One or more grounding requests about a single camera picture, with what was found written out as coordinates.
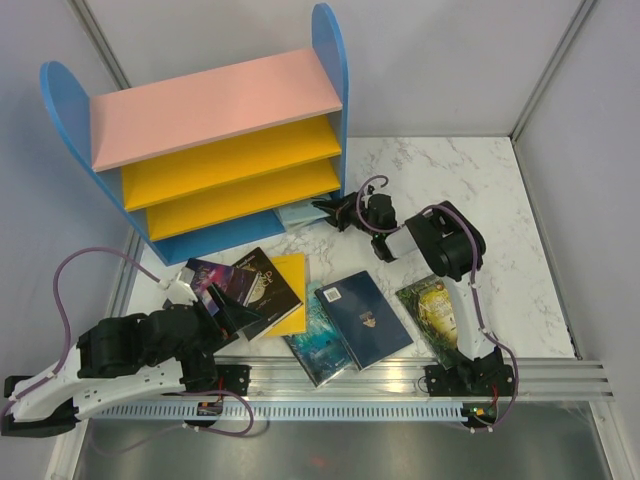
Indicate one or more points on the aluminium mounting rail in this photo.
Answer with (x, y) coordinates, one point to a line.
(283, 378)

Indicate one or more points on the teal ocean cover book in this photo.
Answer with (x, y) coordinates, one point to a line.
(319, 350)

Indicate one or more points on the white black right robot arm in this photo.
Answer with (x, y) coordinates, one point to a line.
(453, 250)

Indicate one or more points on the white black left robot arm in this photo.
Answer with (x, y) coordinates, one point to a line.
(103, 369)

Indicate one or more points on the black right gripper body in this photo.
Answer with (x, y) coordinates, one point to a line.
(363, 212)

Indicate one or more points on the purple galaxy cover book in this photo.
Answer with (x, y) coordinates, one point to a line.
(238, 284)

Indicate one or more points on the yellow cover book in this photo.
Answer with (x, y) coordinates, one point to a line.
(291, 300)

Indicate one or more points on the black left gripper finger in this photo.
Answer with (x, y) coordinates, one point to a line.
(218, 303)
(235, 317)

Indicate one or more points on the blue pink yellow bookshelf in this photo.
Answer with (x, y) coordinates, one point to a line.
(201, 163)

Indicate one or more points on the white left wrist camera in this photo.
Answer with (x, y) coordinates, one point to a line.
(177, 290)

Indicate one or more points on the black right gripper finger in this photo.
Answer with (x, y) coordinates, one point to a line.
(341, 221)
(340, 206)

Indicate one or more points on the white slotted cable duct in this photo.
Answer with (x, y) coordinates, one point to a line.
(288, 411)

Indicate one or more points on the black moon cover book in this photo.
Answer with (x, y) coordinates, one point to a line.
(262, 300)

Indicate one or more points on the light blue cat book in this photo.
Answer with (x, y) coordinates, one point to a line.
(299, 214)

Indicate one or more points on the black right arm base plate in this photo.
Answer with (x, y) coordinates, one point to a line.
(481, 377)

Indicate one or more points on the dark navy blue book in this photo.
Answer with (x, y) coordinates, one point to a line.
(367, 325)

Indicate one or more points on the green gold forest book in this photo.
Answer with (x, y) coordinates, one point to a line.
(430, 306)

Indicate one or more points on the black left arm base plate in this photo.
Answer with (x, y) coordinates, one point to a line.
(234, 378)

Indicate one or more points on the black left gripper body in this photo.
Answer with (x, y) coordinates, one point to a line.
(206, 337)

